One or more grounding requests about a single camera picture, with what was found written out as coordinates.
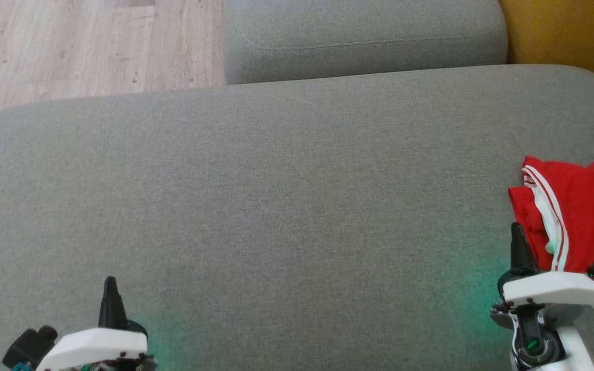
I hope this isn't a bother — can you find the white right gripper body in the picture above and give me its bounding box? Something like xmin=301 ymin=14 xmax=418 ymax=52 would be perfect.
xmin=490 ymin=272 xmax=594 ymax=369

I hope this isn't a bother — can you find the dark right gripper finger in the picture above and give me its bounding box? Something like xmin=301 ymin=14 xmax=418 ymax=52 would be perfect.
xmin=511 ymin=223 xmax=537 ymax=276

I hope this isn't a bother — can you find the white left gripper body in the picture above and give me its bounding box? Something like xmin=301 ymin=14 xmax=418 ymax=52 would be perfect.
xmin=37 ymin=321 xmax=158 ymax=371

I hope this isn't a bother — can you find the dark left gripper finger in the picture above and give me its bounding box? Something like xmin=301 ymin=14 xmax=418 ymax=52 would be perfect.
xmin=98 ymin=277 xmax=128 ymax=329

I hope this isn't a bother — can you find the red Bulls 23 jersey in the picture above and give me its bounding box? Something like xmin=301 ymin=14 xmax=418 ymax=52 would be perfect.
xmin=508 ymin=155 xmax=594 ymax=274

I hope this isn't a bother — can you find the grey fabric sofa seat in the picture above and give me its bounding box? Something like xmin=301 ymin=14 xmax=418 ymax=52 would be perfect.
xmin=0 ymin=64 xmax=594 ymax=371

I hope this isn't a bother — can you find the grey sofa cushion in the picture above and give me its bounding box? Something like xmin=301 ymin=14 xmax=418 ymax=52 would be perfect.
xmin=223 ymin=0 xmax=509 ymax=86

